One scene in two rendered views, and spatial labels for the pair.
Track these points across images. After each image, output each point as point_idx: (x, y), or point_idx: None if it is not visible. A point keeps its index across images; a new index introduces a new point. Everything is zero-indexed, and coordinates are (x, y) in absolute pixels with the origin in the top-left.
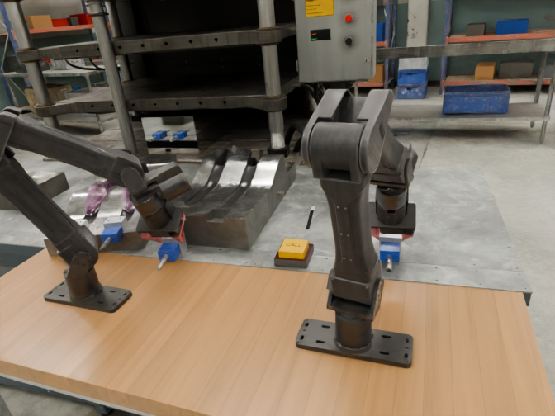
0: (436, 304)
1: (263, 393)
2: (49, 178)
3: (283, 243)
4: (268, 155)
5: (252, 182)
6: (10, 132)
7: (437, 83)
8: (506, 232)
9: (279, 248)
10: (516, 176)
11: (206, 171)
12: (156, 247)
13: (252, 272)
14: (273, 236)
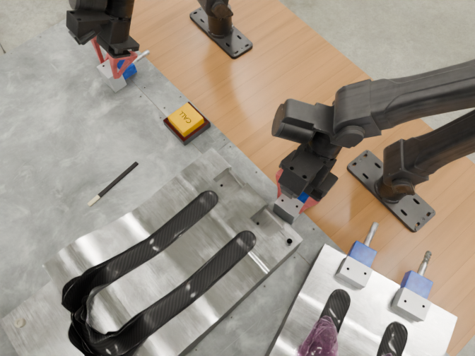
0: (148, 27)
1: (288, 32)
2: None
3: (190, 126)
4: (65, 277)
5: (139, 241)
6: None
7: None
8: (13, 49)
9: (194, 132)
10: None
11: (177, 327)
12: (304, 242)
13: (233, 131)
14: (177, 173)
